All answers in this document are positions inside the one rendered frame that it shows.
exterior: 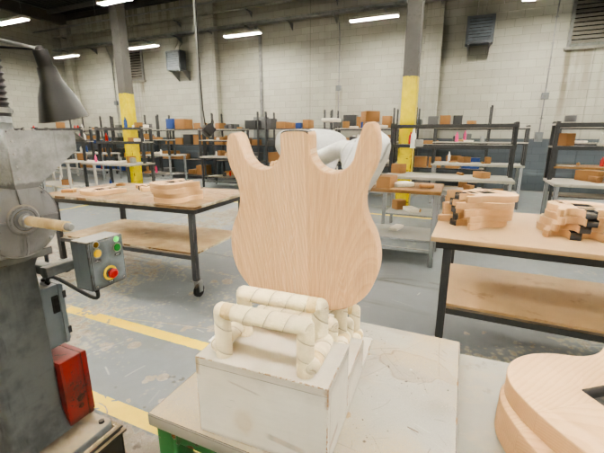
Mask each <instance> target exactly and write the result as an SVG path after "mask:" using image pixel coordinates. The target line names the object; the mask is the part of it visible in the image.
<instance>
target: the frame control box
mask: <svg viewBox="0 0 604 453"><path fill-rule="evenodd" d="M115 235H117V236H118V237H119V241H118V242H117V243H114V242H113V241H112V238H113V237H114V236H115ZM94 241H97V242H99V244H100V245H99V247H98V248H96V249H94V248H95V247H94V248H93V242H94ZM115 244H120V249H119V250H118V251H115V250H114V245H115ZM70 246H71V252H72V257H73V263H74V268H75V279H76V285H77V286H75V285H73V284H72V283H70V282H68V281H66V280H64V279H62V278H60V277H58V276H56V275H55V276H52V277H49V278H46V279H45V282H44V283H43V284H42V286H43V287H47V286H49V285H50V283H51V281H50V279H53V280H57V281H59V282H61V283H63V284H65V285H67V286H68V287H70V288H71V289H74V290H75V291H77V292H79V293H81V294H82V295H84V296H86V297H88V298H91V299H94V300H97V299H98V298H100V296H101V294H100V289H102V288H105V287H107V286H109V285H111V284H113V283H116V282H118V281H120V280H124V279H126V278H127V273H126V266H125V259H124V252H123V245H122V238H121V234H119V233H112V232H106V231H104V232H101V233H98V234H94V235H88V236H85V237H81V238H77V239H75V240H71V241H70ZM96 250H100V251H101V253H102V254H101V256H100V257H94V252H95V251H96ZM112 268H114V269H117V270H118V272H119V273H118V276H117V277H116V278H114V279H113V278H110V277H109V274H108V271H109V270H110V269H112ZM83 289H85V290H89V291H92V292H95V294H96V296H94V295H92V294H89V293H87V292H86V291H84V290H83Z"/></svg>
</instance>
